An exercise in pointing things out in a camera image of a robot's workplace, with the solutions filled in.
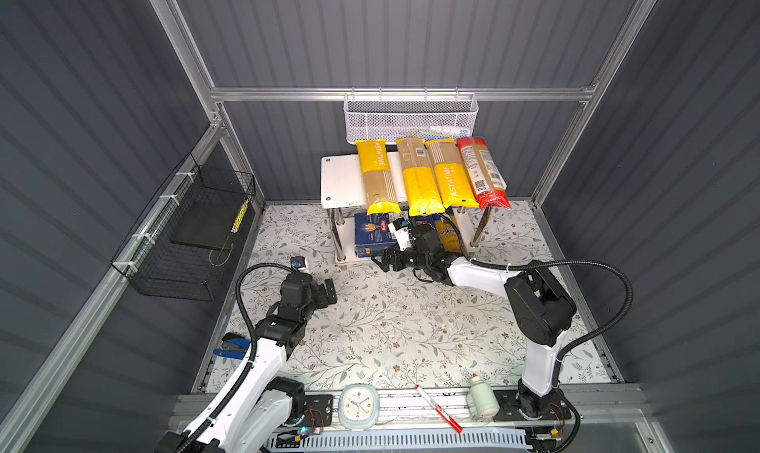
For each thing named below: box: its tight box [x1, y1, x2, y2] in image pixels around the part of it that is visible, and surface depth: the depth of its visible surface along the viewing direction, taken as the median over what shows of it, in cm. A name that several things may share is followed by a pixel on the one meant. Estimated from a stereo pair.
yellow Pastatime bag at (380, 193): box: [355, 138, 402, 216], surface depth 78 cm
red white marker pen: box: [414, 384, 464, 435], surface depth 74 cm
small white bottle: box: [469, 372, 500, 420], surface depth 71 cm
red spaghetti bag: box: [456, 137, 513, 210], surface depth 78 cm
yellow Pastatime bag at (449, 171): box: [424, 138, 480, 209], surface depth 78 cm
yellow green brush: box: [230, 198, 250, 234], surface depth 81 cm
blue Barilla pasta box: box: [354, 212, 397, 258], surface depth 96 cm
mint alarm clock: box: [338, 382, 380, 431], surface depth 74 cm
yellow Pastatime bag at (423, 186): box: [395, 138, 446, 218], surface depth 77 cm
